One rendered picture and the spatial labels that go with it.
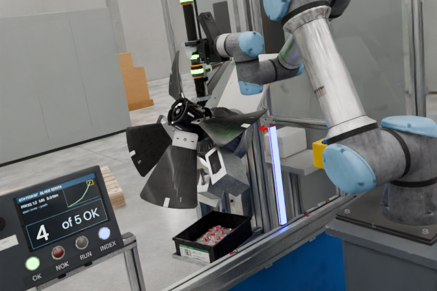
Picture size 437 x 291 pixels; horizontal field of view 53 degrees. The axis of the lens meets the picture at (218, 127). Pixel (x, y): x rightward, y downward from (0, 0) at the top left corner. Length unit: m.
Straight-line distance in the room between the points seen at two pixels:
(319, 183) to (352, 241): 1.21
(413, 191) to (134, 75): 8.95
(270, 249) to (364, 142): 0.57
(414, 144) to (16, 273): 0.85
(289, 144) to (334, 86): 1.15
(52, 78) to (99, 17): 1.22
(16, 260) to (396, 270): 0.79
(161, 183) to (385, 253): 0.84
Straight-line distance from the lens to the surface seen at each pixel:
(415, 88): 1.87
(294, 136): 2.12
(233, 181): 1.58
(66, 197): 0.97
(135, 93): 9.81
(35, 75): 6.99
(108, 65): 7.38
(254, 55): 1.33
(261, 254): 1.37
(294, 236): 1.46
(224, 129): 1.44
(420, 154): 1.04
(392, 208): 1.10
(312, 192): 2.34
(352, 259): 1.14
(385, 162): 0.97
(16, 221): 0.95
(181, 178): 1.60
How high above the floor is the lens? 1.51
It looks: 13 degrees down
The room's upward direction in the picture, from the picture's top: 8 degrees counter-clockwise
